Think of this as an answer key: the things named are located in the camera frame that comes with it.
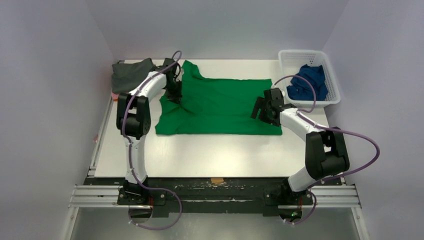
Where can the white plastic basket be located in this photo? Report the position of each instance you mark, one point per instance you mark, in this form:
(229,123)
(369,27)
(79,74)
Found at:
(292,60)

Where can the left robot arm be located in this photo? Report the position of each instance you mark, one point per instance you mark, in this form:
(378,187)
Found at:
(133,120)

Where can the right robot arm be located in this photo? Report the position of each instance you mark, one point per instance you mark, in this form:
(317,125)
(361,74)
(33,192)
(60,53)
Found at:
(325,150)

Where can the pink folded t-shirt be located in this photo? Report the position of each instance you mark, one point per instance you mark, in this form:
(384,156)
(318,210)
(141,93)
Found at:
(114,96)

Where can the green t-shirt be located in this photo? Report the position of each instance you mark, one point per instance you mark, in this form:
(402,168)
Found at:
(214,106)

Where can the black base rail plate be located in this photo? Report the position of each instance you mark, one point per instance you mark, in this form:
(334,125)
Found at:
(269,196)

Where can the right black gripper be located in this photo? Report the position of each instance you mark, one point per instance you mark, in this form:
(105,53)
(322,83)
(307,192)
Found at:
(262,108)

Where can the blue crumpled t-shirt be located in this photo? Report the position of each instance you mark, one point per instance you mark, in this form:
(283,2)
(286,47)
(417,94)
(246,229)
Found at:
(299,90)

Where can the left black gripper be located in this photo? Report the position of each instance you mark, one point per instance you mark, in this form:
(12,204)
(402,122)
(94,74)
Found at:
(176,97)

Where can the dark grey folded t-shirt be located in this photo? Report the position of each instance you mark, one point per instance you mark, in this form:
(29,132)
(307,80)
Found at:
(127,76)

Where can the brown tape piece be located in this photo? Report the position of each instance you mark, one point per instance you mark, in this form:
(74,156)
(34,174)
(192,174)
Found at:
(217,180)

